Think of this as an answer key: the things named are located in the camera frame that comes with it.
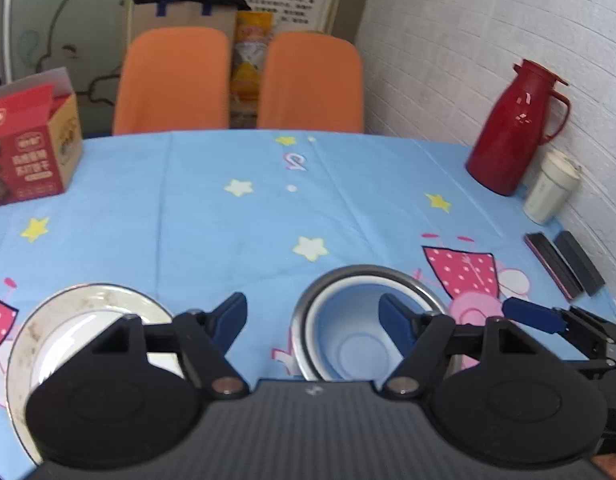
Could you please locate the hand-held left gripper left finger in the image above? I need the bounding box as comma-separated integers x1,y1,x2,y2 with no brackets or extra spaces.
90,291,251,401

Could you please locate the blue printed tablecloth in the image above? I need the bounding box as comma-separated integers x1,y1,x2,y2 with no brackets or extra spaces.
0,130,616,480

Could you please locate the frosted glass partition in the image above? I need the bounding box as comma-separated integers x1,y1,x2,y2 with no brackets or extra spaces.
2,0,138,136

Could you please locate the blue plastic bowl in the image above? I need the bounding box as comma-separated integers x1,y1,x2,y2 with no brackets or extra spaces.
312,282,413,381

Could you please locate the orange chair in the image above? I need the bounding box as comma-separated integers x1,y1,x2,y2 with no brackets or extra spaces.
112,27,232,136
257,31,365,134

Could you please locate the stainless steel bowl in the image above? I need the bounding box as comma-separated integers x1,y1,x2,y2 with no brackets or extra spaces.
291,263,481,381

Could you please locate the cardboard box with blue handles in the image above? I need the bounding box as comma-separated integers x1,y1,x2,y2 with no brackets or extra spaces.
130,0,239,43

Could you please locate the white floral plate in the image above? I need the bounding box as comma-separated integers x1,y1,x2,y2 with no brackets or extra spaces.
6,284,176,466

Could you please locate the tan box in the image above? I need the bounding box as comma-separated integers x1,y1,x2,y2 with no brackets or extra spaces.
230,97,261,130

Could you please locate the red thermos jug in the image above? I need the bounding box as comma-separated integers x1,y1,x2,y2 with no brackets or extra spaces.
465,59,572,197

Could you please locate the black block with red edge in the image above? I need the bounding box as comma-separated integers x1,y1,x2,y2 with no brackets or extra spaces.
524,231,585,303

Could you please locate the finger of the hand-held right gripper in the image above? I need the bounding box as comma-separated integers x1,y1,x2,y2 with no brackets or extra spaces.
563,357,616,381
503,297,616,346

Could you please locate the red cracker box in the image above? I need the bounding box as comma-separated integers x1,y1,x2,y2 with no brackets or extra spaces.
0,84,83,209

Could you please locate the small white plate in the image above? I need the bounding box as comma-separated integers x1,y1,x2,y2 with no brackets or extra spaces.
30,310,185,391

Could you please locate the yellow snack bag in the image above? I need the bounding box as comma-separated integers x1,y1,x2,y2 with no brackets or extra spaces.
231,10,276,101

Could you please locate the white cup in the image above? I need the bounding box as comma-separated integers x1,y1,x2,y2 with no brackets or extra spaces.
523,150,583,226

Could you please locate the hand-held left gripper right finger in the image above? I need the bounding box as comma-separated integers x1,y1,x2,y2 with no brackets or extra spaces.
378,293,536,401

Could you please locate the white ceramic bowl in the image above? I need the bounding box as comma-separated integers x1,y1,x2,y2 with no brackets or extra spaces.
303,275,429,381

